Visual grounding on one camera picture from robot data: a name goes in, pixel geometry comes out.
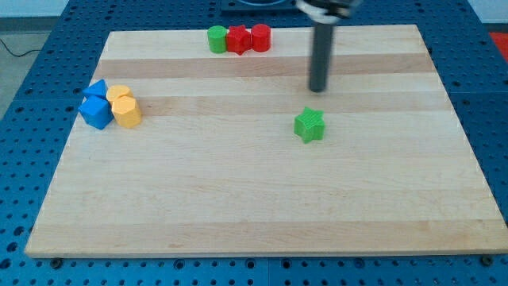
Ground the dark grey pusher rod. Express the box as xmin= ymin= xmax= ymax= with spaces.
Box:
xmin=309 ymin=22 xmax=334 ymax=93

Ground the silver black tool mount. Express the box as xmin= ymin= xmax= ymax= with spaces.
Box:
xmin=295 ymin=0 xmax=362 ymax=24

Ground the green star block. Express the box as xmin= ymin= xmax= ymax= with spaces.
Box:
xmin=294 ymin=106 xmax=325 ymax=144

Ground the red star block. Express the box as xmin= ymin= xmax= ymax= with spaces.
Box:
xmin=226 ymin=25 xmax=252 ymax=56

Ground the red cylinder block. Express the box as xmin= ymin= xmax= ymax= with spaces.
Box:
xmin=251 ymin=24 xmax=271 ymax=52

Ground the green cylinder block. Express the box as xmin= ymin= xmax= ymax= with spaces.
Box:
xmin=207 ymin=25 xmax=228 ymax=53

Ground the yellow hexagon block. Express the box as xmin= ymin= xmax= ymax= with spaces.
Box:
xmin=111 ymin=96 xmax=142 ymax=128

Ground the yellow cylinder block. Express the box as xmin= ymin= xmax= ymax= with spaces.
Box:
xmin=106 ymin=85 xmax=133 ymax=104

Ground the blue triangle block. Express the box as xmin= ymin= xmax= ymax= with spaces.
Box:
xmin=83 ymin=79 xmax=108 ymax=99

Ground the blue cube block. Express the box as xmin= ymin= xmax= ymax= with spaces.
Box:
xmin=78 ymin=95 xmax=114 ymax=129

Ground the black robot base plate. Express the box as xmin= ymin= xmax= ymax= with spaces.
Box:
xmin=220 ymin=0 xmax=298 ymax=14

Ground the black cable on floor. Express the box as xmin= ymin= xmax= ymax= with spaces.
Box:
xmin=0 ymin=38 xmax=43 ymax=58

